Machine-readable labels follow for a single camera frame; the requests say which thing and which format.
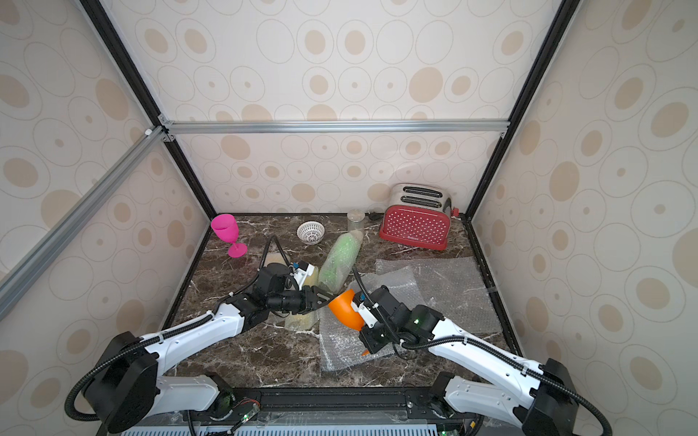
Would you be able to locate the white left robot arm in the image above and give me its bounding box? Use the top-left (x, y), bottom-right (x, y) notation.
top-left (64, 263), bottom-right (334, 433)

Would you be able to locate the clear jar with powder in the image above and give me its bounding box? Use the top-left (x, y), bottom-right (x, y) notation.
top-left (346, 209), bottom-right (366, 232)

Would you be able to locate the orange glass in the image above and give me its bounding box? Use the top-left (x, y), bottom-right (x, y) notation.
top-left (328, 289), bottom-right (365, 332)

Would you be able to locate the yellow glass in bubble wrap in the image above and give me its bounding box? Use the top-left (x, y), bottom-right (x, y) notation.
top-left (284, 263), bottom-right (320, 332)

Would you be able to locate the pink plastic wine glass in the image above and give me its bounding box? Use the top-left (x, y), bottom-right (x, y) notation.
top-left (210, 214), bottom-right (247, 258)

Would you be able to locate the horizontal aluminium frame bar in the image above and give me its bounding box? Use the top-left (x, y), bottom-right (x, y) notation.
top-left (165, 119), bottom-right (510, 134)

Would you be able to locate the left diagonal aluminium frame bar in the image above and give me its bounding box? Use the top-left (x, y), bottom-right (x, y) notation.
top-left (1, 126), bottom-right (165, 318)

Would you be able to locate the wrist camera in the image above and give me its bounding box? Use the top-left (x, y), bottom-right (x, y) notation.
top-left (351, 292), bottom-right (377, 329)
top-left (294, 263), bottom-right (318, 288)

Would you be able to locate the white perforated strainer bowl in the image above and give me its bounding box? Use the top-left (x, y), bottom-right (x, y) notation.
top-left (296, 221), bottom-right (325, 245)

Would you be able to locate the clear bubble wrap sheet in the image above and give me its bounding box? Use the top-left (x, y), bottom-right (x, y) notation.
top-left (319, 266), bottom-right (425, 372)
top-left (376, 257), bottom-right (503, 336)

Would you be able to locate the green glass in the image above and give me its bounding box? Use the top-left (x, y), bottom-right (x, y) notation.
top-left (317, 230), bottom-right (364, 294)

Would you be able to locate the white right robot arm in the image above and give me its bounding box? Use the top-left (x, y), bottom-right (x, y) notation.
top-left (350, 286), bottom-right (613, 435)

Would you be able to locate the red polka dot toaster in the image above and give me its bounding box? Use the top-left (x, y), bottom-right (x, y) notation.
top-left (379, 183), bottom-right (460, 251)

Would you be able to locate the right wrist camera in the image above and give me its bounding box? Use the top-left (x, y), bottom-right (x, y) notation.
top-left (351, 292), bottom-right (377, 329)

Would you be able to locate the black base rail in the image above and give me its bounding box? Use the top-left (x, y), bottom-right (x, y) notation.
top-left (104, 384), bottom-right (494, 435)

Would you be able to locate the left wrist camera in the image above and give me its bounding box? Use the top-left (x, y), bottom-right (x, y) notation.
top-left (294, 263), bottom-right (318, 288)

